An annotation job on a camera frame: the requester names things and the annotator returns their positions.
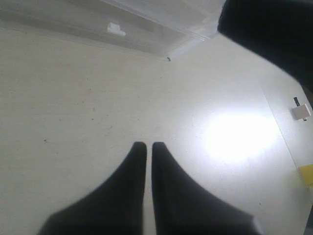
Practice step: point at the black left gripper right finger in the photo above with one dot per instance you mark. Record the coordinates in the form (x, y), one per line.
(183, 207)

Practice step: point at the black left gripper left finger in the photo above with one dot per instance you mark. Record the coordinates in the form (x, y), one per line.
(114, 208)

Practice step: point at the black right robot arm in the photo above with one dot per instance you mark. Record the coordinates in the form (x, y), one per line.
(280, 31)

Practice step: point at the white plastic drawer cabinet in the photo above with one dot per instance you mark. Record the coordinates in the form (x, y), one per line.
(196, 18)

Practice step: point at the yellow object at edge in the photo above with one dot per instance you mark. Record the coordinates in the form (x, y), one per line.
(306, 172)

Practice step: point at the small white box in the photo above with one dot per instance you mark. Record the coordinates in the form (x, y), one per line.
(300, 111)

